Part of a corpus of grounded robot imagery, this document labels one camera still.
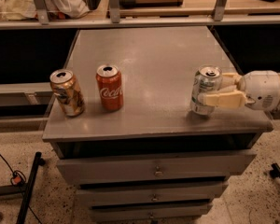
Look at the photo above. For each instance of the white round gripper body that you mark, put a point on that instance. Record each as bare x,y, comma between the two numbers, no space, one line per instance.
262,89

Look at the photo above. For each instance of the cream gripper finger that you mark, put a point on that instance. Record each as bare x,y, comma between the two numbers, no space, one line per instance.
231,99
229,79

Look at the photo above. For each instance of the green 7up can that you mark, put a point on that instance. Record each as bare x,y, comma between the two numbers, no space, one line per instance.
207,78

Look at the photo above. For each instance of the red Coca-Cola can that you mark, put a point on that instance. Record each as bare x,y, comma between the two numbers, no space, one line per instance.
110,87

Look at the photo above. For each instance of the gold brown soda can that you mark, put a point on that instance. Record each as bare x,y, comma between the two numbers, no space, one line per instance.
66,89

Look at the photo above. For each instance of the top grey drawer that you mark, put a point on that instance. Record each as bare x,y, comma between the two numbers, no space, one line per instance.
118,169

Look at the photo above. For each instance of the grey drawer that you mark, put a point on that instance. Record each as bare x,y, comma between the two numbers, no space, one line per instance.
161,193
150,211
118,169

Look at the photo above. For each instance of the black stand leg right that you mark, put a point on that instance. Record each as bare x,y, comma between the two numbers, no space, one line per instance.
275,171

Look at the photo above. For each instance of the black stand leg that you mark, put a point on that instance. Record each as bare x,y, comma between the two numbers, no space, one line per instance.
275,171
38,161

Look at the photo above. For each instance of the middle grey drawer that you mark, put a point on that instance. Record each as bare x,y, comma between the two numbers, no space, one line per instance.
161,193

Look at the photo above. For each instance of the grey drawer cabinet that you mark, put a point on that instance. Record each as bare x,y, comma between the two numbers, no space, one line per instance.
157,68

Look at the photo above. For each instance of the bottom grey drawer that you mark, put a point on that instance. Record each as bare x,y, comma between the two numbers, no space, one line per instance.
150,211

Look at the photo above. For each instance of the white cloth on shelf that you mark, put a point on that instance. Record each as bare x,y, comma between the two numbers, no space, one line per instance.
17,10

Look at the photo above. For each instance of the black stand leg left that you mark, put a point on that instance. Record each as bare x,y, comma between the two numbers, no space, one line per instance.
38,161

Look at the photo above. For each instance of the metal shelf bracket right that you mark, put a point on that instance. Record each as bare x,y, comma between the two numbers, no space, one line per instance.
219,10

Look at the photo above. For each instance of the metal shelf bracket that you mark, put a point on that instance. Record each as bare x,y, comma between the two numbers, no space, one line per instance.
41,11
219,10
114,11

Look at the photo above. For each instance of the metal shelf bracket middle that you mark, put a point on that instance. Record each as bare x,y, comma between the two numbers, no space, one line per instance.
114,11

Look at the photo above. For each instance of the metal shelf bracket left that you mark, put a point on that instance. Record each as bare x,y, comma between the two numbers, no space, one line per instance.
41,11

